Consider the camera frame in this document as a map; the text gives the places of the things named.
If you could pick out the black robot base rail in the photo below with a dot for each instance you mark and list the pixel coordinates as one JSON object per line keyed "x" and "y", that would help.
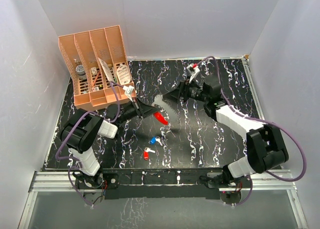
{"x": 208, "y": 183}

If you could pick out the small white box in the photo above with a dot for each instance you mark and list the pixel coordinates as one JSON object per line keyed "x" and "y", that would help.
{"x": 94, "y": 71}

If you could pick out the peach plastic desk organizer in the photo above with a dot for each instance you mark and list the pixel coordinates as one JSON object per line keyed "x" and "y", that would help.
{"x": 84, "y": 48}

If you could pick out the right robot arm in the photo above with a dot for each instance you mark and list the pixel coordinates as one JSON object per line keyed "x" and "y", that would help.
{"x": 265, "y": 145}

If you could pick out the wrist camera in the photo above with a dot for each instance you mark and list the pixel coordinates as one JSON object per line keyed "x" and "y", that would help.
{"x": 129, "y": 92}
{"x": 193, "y": 70}

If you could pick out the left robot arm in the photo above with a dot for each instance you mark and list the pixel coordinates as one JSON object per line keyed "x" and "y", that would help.
{"x": 81, "y": 130}

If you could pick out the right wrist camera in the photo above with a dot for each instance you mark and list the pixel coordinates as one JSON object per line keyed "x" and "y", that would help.
{"x": 193, "y": 70}

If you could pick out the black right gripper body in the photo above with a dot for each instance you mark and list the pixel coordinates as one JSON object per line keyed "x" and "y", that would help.
{"x": 192, "y": 91}

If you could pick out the silver key with blue tag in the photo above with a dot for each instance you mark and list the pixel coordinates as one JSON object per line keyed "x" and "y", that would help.
{"x": 155, "y": 140}

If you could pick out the round metal tin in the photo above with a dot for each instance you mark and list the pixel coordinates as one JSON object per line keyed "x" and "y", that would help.
{"x": 80, "y": 71}

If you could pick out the white packaged card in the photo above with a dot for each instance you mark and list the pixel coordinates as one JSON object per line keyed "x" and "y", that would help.
{"x": 107, "y": 71}

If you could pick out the silver key with red tag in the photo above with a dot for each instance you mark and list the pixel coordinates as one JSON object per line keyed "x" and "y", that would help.
{"x": 146, "y": 153}

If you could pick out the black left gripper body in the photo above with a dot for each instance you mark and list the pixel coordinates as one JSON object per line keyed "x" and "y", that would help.
{"x": 129, "y": 111}

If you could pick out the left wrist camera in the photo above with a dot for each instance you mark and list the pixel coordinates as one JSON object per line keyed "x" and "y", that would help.
{"x": 129, "y": 92}

